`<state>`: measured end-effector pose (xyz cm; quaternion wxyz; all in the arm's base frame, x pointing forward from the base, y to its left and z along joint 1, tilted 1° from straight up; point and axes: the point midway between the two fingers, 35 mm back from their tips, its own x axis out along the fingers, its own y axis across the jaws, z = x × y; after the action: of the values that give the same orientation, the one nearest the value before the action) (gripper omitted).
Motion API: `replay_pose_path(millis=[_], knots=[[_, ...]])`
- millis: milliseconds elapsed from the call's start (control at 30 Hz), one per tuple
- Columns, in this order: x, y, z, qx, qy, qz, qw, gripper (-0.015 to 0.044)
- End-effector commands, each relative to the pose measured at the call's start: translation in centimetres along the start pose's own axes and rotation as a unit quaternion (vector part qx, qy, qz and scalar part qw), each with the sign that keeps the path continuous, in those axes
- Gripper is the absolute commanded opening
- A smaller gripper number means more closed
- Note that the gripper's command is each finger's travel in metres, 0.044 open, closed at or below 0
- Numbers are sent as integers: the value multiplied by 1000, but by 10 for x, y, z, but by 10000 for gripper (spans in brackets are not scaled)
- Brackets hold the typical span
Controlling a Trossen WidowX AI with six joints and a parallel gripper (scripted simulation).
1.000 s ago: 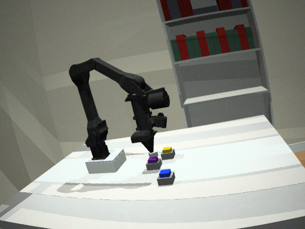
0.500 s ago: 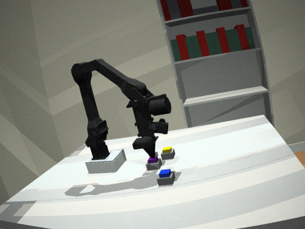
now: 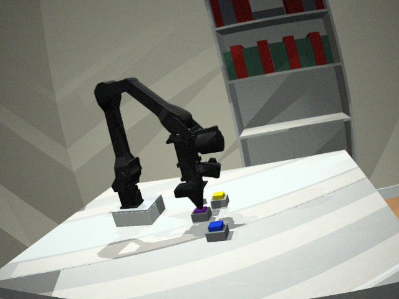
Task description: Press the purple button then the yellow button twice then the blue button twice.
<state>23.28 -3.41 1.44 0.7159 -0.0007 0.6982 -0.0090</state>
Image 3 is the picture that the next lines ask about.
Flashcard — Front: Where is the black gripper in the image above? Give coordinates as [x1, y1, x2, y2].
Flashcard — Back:
[174, 155, 208, 210]

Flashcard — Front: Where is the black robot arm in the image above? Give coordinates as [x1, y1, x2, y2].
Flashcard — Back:
[94, 77, 224, 209]

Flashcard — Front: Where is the blue button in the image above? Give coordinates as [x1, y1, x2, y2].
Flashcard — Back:
[205, 221, 229, 242]

